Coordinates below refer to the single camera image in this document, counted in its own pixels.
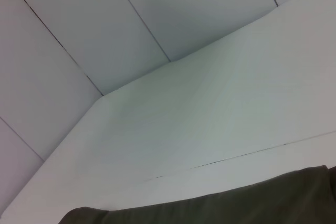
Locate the dark green shirt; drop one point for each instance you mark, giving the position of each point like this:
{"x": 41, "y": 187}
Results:
{"x": 223, "y": 203}

